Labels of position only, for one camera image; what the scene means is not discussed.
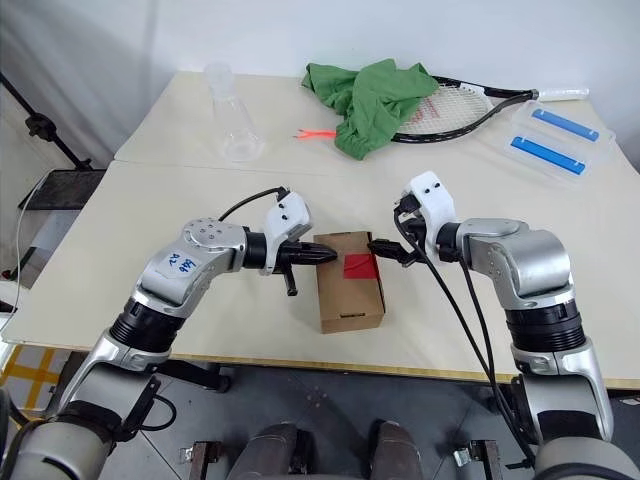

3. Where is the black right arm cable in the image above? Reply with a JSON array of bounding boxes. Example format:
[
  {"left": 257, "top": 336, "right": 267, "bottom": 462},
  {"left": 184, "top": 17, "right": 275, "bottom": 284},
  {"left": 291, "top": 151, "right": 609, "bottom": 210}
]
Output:
[
  {"left": 459, "top": 257, "right": 521, "bottom": 431},
  {"left": 392, "top": 196, "right": 537, "bottom": 466}
]

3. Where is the orange plastic clip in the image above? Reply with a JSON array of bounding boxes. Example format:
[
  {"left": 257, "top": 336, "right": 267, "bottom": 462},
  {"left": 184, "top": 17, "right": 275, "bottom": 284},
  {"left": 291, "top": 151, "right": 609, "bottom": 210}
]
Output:
[{"left": 293, "top": 128, "right": 337, "bottom": 142}]

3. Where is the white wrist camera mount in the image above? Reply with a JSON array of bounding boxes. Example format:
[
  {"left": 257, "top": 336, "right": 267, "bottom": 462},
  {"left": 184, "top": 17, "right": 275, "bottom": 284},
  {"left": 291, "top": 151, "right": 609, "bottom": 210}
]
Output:
[
  {"left": 263, "top": 192, "right": 312, "bottom": 276},
  {"left": 402, "top": 171, "right": 456, "bottom": 261}
]

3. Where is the metal bracket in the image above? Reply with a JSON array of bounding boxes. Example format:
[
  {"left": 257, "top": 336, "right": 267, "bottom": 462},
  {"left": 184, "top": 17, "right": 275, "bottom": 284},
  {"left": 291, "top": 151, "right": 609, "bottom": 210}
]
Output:
[
  {"left": 452, "top": 438, "right": 501, "bottom": 480},
  {"left": 179, "top": 439, "right": 224, "bottom": 480}
]

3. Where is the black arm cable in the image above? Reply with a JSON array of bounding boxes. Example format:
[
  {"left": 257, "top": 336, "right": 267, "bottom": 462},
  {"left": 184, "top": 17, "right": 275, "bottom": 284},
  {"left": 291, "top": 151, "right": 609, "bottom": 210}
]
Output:
[
  {"left": 218, "top": 186, "right": 292, "bottom": 221},
  {"left": 459, "top": 257, "right": 521, "bottom": 431},
  {"left": 392, "top": 196, "right": 537, "bottom": 466},
  {"left": 119, "top": 375, "right": 177, "bottom": 444}
]

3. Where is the black table foot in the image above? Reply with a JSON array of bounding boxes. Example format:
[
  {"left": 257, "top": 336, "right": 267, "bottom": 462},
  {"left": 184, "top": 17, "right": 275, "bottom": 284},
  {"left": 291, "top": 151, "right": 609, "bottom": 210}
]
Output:
[{"left": 159, "top": 359, "right": 234, "bottom": 394}]

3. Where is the green cloth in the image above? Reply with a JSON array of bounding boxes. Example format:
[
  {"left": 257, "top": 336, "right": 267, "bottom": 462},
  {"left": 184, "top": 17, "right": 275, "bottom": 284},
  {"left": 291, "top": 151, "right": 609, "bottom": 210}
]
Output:
[{"left": 301, "top": 58, "right": 441, "bottom": 161}]

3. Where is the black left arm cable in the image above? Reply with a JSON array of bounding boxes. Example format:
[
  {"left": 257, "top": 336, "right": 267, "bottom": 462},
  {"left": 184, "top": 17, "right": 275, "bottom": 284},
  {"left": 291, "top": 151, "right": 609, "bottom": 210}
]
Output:
[
  {"left": 218, "top": 186, "right": 292, "bottom": 221},
  {"left": 119, "top": 375, "right": 177, "bottom": 444}
]

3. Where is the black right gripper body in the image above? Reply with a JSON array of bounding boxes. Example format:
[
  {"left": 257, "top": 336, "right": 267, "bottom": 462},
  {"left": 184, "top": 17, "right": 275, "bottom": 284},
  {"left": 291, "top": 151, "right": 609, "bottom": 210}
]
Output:
[{"left": 398, "top": 217, "right": 433, "bottom": 257}]

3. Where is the dark grey rounded shape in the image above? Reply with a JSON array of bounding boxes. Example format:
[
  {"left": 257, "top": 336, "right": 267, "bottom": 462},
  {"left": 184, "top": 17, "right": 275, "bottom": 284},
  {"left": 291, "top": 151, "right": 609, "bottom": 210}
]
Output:
[
  {"left": 234, "top": 422, "right": 314, "bottom": 480},
  {"left": 369, "top": 419, "right": 426, "bottom": 480}
]

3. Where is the brown cardboard box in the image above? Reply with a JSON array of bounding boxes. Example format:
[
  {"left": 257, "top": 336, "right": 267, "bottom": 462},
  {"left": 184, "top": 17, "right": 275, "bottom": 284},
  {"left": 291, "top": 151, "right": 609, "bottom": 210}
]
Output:
[{"left": 312, "top": 230, "right": 387, "bottom": 335}]

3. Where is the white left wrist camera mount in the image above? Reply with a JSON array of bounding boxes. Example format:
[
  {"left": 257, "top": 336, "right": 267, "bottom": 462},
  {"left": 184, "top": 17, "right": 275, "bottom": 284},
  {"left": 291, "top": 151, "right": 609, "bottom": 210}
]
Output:
[{"left": 263, "top": 192, "right": 312, "bottom": 276}]

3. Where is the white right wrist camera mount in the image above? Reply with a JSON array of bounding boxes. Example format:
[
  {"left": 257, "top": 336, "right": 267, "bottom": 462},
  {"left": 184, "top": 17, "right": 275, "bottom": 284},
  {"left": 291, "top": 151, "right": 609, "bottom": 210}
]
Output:
[{"left": 402, "top": 171, "right": 456, "bottom": 261}]

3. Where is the blue strip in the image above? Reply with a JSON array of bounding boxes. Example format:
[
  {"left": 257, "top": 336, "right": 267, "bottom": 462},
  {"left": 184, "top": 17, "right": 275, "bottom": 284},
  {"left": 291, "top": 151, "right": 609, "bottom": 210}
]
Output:
[
  {"left": 509, "top": 135, "right": 587, "bottom": 176},
  {"left": 531, "top": 108, "right": 601, "bottom": 141}
]

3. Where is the black and white tennis racket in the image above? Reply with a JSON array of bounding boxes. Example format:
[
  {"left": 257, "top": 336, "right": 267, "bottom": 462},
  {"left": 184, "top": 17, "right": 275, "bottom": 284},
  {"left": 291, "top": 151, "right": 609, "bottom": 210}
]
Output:
[{"left": 389, "top": 74, "right": 590, "bottom": 145}]

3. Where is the clear plastic flask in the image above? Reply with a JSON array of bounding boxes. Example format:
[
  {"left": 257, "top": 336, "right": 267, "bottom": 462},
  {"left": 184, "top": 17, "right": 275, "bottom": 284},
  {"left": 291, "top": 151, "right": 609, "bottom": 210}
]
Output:
[{"left": 203, "top": 62, "right": 266, "bottom": 164}]

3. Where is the clear plastic case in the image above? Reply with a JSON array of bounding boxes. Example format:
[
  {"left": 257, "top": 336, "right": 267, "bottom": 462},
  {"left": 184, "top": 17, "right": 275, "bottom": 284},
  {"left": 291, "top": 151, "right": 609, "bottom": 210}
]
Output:
[{"left": 487, "top": 98, "right": 617, "bottom": 189}]

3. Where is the red tape seal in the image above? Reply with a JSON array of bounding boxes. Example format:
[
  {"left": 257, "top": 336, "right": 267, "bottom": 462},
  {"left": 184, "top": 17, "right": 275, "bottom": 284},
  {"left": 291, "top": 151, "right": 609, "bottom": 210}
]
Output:
[{"left": 342, "top": 253, "right": 380, "bottom": 279}]

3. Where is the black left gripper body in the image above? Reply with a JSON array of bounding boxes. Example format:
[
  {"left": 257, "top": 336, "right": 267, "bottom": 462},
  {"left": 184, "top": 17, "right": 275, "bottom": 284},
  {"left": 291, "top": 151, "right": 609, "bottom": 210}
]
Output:
[{"left": 272, "top": 241, "right": 307, "bottom": 298}]

